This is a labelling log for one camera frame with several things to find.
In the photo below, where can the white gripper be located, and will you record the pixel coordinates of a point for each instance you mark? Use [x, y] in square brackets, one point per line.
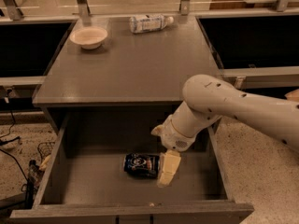
[173, 137]

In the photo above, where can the blue pepsi can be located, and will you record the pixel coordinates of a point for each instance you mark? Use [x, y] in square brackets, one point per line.
[141, 165]

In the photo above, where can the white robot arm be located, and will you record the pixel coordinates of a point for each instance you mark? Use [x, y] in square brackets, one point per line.
[205, 100]

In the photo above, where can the grey cabinet counter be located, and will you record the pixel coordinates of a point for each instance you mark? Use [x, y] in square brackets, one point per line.
[128, 68]

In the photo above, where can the open grey top drawer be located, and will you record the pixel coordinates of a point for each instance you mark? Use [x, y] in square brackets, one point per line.
[85, 183]

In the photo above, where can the clear plastic water bottle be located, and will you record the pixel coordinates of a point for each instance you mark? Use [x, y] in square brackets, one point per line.
[149, 23]

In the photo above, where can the white bowl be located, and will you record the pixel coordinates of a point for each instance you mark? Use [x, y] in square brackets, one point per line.
[89, 37]

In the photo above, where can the black wire basket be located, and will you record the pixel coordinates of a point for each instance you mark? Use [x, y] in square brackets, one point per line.
[44, 149]

